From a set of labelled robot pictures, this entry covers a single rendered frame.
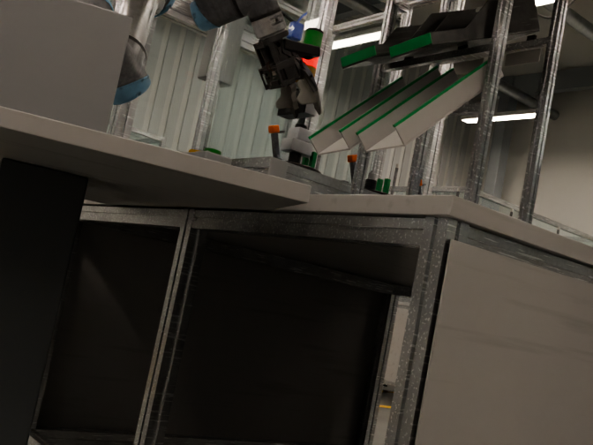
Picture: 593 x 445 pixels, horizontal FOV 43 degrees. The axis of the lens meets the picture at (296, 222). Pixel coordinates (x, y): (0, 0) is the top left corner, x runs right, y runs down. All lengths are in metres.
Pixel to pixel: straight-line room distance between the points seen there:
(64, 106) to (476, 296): 0.84
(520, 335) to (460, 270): 0.18
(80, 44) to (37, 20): 0.09
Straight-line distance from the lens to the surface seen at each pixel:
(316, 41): 2.12
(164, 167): 1.15
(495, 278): 1.16
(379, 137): 1.51
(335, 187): 1.69
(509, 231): 1.17
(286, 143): 1.81
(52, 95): 1.51
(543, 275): 1.25
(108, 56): 1.54
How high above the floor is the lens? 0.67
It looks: 6 degrees up
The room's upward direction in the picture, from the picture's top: 11 degrees clockwise
